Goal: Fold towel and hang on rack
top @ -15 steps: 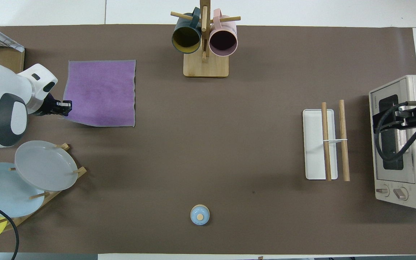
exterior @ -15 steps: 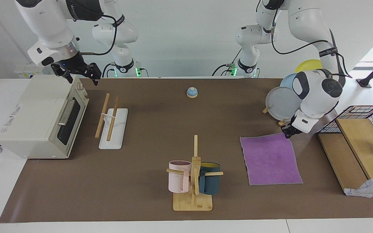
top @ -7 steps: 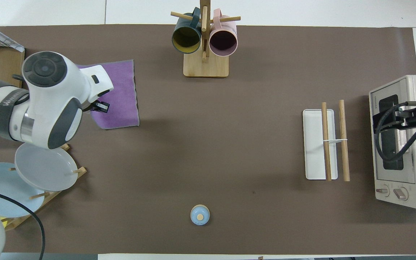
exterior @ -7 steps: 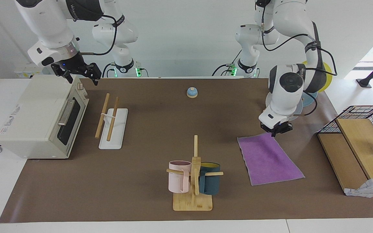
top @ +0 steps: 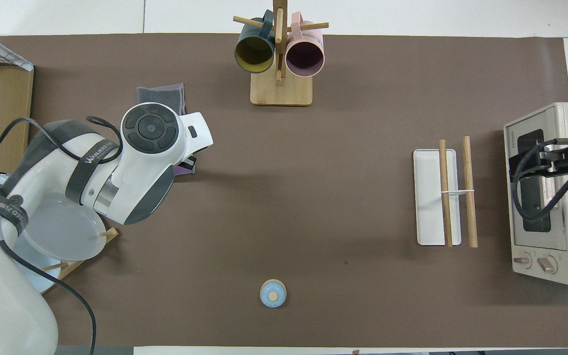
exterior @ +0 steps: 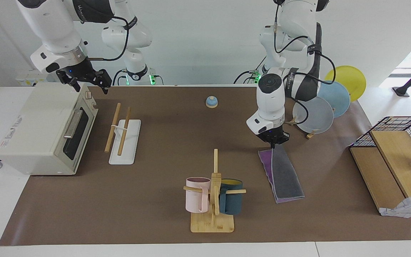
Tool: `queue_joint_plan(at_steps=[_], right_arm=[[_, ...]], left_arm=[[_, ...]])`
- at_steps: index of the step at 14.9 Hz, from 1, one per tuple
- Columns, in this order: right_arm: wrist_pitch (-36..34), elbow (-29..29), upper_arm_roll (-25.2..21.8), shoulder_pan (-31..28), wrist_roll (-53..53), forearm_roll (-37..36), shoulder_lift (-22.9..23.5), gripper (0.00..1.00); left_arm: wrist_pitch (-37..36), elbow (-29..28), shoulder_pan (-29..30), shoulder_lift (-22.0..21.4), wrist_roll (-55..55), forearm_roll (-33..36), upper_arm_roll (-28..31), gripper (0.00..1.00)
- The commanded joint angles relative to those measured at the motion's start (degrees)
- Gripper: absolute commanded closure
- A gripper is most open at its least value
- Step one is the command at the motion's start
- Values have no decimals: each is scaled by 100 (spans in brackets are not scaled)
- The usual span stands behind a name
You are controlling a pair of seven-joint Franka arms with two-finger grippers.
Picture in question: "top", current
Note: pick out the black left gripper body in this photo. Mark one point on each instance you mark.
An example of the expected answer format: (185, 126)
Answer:
(189, 163)

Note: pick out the purple and grey towel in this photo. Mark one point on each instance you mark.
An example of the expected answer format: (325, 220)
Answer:
(160, 96)

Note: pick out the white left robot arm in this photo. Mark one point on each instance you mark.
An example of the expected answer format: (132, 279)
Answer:
(136, 172)

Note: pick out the white towel rack wooden bars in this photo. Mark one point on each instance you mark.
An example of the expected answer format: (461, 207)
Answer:
(429, 197)

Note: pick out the wooden plate rack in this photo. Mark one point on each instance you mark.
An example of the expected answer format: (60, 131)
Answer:
(74, 266)

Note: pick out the brown table mat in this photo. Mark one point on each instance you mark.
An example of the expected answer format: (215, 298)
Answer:
(289, 197)

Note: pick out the wooden mug tree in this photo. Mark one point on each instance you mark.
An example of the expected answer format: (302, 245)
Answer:
(281, 91)

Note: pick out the dark teal mug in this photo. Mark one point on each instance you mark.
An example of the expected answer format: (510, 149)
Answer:
(254, 52)

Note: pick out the grey plate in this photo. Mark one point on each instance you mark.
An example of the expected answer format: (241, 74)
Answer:
(62, 236)

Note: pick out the pink mug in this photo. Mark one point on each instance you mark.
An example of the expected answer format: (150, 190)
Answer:
(304, 56)

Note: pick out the light blue plate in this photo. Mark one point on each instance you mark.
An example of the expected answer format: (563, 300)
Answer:
(35, 271)

